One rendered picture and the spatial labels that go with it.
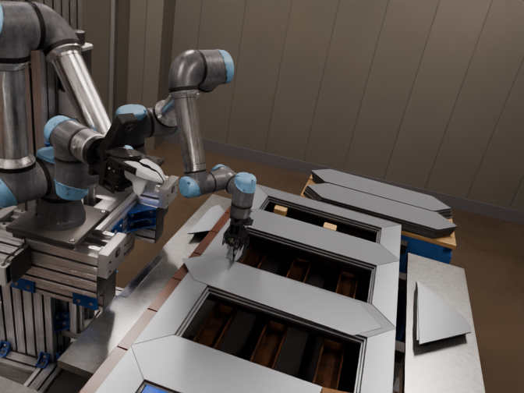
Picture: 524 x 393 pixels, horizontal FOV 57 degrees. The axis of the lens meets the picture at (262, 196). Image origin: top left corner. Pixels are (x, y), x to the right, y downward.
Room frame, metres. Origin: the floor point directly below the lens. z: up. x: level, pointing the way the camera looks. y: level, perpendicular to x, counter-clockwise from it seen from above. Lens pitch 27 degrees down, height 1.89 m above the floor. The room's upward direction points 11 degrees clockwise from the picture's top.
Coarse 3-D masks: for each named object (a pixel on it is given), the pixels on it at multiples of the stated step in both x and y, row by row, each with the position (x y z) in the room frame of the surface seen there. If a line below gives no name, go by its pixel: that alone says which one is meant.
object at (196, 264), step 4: (200, 256) 1.48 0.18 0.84; (204, 256) 1.49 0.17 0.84; (208, 256) 1.49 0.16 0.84; (212, 256) 1.50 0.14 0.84; (192, 260) 1.44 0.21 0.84; (196, 260) 1.45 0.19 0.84; (200, 260) 1.45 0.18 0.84; (204, 260) 1.46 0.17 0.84; (208, 260) 1.46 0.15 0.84; (188, 264) 1.42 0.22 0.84; (192, 264) 1.42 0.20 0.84; (196, 264) 1.43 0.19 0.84; (200, 264) 1.43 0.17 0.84; (204, 264) 1.43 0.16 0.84; (188, 268) 1.39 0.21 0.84; (192, 268) 1.40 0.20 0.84; (196, 268) 1.40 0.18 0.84; (200, 268) 1.41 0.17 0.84; (192, 272) 1.38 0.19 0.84; (196, 272) 1.38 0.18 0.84; (192, 276) 1.35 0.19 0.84; (196, 276) 1.36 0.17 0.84
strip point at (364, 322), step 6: (360, 306) 1.36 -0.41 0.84; (360, 312) 1.33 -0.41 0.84; (366, 312) 1.34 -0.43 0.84; (360, 318) 1.30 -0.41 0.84; (366, 318) 1.30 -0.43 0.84; (372, 318) 1.31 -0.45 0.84; (360, 324) 1.27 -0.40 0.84; (366, 324) 1.27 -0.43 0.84; (372, 324) 1.28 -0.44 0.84; (378, 324) 1.28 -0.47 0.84; (354, 330) 1.23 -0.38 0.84; (360, 330) 1.24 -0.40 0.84; (366, 330) 1.24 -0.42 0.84; (372, 330) 1.25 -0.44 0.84
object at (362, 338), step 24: (336, 216) 2.02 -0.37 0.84; (288, 240) 1.72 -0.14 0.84; (360, 264) 1.65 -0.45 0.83; (216, 288) 1.32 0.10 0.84; (192, 312) 1.19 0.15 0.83; (264, 312) 1.27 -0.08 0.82; (336, 336) 1.22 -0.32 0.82; (360, 336) 1.22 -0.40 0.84; (360, 360) 1.12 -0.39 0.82; (144, 384) 0.88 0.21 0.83; (360, 384) 1.02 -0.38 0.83
